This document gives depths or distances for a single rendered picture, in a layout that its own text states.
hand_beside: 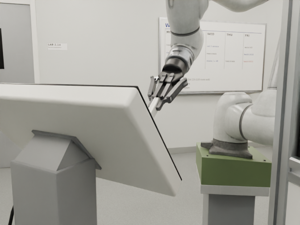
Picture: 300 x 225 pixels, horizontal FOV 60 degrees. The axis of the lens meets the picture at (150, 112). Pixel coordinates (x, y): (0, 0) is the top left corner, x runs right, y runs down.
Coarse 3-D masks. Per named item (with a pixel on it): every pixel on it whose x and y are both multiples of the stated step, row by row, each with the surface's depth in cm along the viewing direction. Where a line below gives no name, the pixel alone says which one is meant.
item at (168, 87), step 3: (171, 75) 82; (174, 75) 82; (171, 78) 81; (168, 81) 81; (171, 81) 81; (168, 84) 80; (171, 84) 81; (165, 87) 80; (168, 87) 79; (171, 87) 81; (165, 90) 79; (168, 90) 79; (162, 93) 78; (165, 93) 78; (159, 96) 76; (162, 96) 76; (162, 99) 77
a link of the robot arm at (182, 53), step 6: (174, 48) 88; (180, 48) 87; (186, 48) 87; (168, 54) 88; (174, 54) 86; (180, 54) 85; (186, 54) 86; (192, 54) 88; (186, 60) 85; (192, 60) 89; (186, 66) 87; (186, 72) 89
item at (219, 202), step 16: (208, 192) 109; (224, 192) 109; (240, 192) 108; (256, 192) 107; (208, 208) 115; (224, 208) 114; (240, 208) 113; (208, 224) 116; (224, 224) 115; (240, 224) 114
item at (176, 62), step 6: (168, 60) 85; (174, 60) 84; (180, 60) 84; (168, 66) 84; (174, 66) 83; (180, 66) 83; (162, 72) 86; (168, 72) 85; (174, 72) 84; (180, 72) 83; (168, 78) 83; (174, 78) 82; (180, 78) 82; (174, 84) 82
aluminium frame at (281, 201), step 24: (288, 0) 39; (288, 24) 40; (288, 48) 40; (288, 72) 40; (288, 96) 40; (288, 120) 40; (288, 144) 40; (288, 168) 41; (288, 192) 41; (288, 216) 41
